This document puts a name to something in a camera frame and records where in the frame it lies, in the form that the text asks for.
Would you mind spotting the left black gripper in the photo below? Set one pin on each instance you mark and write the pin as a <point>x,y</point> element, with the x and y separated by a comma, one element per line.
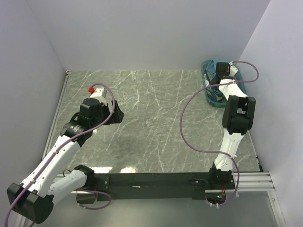
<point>117,116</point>

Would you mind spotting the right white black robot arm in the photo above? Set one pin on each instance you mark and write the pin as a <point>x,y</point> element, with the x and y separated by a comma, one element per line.
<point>237,119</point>

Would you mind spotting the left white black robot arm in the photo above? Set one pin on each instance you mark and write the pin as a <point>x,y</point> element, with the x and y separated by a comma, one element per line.
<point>35,197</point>

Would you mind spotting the teal plastic laundry basket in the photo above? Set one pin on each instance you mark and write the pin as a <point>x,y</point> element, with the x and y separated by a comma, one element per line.
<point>221,79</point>

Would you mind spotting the dark blue garment in basket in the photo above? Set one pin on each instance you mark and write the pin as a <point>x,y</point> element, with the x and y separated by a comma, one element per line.
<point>214,96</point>

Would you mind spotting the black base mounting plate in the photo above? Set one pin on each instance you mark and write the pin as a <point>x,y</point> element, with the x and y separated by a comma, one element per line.
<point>192,185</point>

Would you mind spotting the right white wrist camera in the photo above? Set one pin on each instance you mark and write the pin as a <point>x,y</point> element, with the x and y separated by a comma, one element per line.
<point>233,69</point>

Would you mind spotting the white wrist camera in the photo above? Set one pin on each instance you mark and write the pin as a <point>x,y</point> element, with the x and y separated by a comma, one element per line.
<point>99,94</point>
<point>233,69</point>

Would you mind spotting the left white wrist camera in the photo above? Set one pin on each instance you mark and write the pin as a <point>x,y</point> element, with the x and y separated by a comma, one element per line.
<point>99,94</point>

